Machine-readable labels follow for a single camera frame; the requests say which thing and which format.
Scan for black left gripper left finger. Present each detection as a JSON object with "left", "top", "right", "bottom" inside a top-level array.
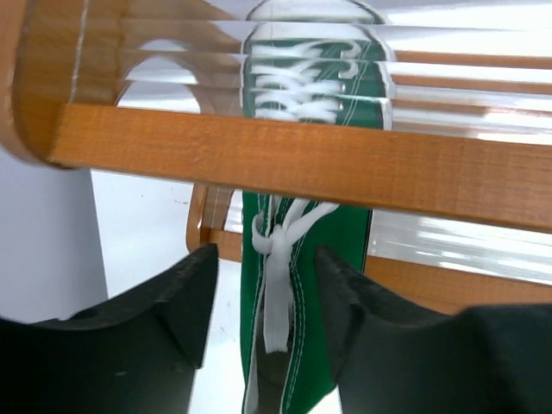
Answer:
[{"left": 1, "top": 244, "right": 218, "bottom": 413}]

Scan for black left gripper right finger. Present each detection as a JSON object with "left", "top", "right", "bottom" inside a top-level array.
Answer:
[{"left": 314, "top": 247, "right": 551, "bottom": 414}]

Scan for green sneaker white laces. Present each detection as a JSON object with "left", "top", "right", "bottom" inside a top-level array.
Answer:
[{"left": 241, "top": 1, "right": 395, "bottom": 413}]

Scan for orange wooden shoe shelf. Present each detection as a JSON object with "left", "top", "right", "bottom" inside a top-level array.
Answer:
[{"left": 1, "top": 1, "right": 551, "bottom": 313}]

